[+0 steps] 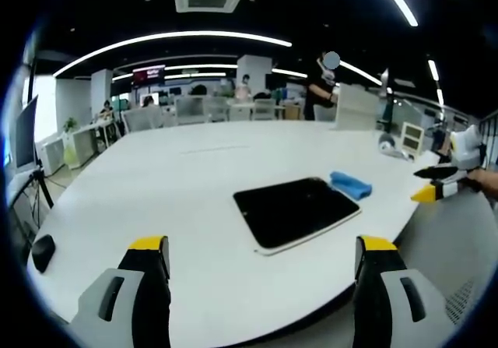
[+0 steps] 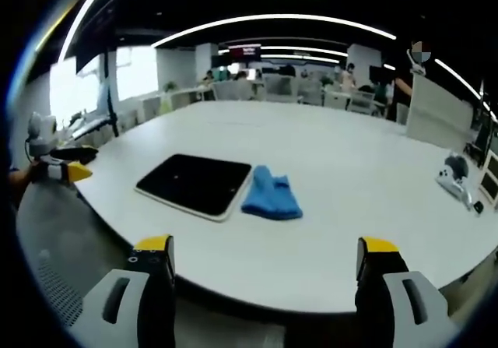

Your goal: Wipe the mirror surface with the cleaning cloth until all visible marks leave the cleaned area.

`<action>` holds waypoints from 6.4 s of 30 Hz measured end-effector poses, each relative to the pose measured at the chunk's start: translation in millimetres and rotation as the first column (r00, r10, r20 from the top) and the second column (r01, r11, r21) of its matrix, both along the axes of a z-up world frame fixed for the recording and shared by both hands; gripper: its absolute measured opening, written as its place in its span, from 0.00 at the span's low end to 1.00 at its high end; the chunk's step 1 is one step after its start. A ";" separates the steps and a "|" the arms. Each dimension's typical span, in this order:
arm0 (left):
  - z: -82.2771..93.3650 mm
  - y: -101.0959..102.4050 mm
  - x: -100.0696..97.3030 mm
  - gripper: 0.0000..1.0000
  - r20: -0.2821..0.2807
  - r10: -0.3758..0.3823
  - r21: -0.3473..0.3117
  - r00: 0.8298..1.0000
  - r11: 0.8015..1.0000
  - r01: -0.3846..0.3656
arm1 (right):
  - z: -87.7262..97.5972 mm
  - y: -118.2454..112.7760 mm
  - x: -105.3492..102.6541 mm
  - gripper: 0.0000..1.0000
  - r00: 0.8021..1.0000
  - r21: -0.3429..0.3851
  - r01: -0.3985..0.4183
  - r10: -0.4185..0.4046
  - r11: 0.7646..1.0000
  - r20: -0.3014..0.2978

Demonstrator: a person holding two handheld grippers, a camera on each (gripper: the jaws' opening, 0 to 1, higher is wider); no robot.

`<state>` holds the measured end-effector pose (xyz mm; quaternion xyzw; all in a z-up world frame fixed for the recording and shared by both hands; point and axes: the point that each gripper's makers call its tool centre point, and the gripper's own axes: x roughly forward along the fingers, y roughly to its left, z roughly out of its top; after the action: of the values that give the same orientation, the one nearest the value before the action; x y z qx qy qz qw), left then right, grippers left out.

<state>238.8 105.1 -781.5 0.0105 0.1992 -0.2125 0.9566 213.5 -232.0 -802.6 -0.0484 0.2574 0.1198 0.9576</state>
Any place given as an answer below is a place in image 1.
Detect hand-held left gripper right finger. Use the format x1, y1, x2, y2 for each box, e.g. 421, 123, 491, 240
352, 235, 457, 348

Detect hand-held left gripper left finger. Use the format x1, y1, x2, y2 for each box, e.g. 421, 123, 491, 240
68, 235, 172, 348

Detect blue cleaning cloth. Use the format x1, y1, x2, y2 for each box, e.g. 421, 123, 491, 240
329, 170, 373, 201

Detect black tablet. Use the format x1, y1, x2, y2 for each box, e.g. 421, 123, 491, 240
232, 176, 363, 257

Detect person's right hand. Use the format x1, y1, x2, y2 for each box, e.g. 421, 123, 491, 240
465, 167, 498, 201

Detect small wooden drawer cabinet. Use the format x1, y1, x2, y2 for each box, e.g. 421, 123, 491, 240
400, 121, 425, 158

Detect white round device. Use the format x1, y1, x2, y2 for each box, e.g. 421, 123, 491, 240
378, 132, 416, 160

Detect white ribbed box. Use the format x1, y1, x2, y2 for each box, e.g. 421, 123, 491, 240
330, 83, 381, 131

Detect black tripod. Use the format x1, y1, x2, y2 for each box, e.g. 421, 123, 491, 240
26, 167, 54, 224

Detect computer monitor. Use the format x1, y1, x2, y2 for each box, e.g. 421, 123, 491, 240
8, 93, 40, 170

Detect long ceiling light strip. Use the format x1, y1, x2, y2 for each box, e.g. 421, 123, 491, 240
52, 30, 293, 78

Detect red wall screen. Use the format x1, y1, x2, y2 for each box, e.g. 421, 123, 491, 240
132, 64, 167, 85

